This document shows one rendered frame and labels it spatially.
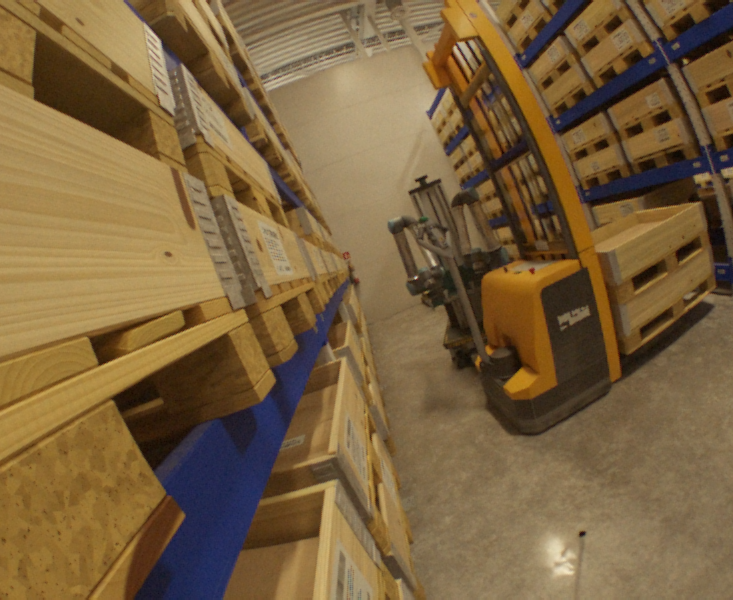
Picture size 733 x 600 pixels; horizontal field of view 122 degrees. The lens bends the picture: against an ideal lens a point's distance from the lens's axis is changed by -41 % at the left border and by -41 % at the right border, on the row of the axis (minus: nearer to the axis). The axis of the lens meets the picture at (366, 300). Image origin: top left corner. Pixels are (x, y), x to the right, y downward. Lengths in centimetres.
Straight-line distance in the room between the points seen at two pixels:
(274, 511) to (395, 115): 815
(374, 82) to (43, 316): 867
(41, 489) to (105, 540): 5
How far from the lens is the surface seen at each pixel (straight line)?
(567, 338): 203
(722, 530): 161
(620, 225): 334
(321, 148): 804
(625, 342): 236
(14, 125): 30
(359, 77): 883
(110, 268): 30
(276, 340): 65
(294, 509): 69
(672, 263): 264
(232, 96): 159
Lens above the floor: 129
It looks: 6 degrees down
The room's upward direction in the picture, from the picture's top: 22 degrees counter-clockwise
